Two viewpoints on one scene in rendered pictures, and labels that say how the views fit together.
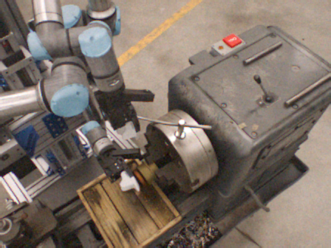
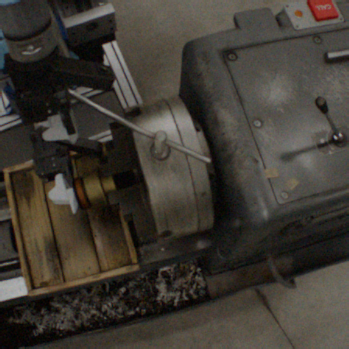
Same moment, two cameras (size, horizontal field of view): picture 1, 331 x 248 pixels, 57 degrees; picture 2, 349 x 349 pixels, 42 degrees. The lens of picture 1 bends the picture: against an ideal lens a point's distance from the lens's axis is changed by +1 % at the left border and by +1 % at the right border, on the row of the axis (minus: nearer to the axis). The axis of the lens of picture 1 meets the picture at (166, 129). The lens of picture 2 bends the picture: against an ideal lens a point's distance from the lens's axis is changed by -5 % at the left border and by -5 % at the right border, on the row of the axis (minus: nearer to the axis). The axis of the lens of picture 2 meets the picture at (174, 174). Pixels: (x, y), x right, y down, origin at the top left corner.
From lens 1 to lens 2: 0.31 m
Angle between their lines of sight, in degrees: 16
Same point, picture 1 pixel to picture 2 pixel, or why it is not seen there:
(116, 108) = (35, 90)
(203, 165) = (184, 214)
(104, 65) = (15, 19)
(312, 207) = not seen: outside the picture
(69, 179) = (31, 129)
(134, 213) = (72, 234)
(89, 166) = not seen: hidden behind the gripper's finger
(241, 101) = (290, 126)
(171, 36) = not seen: outside the picture
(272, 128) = (319, 195)
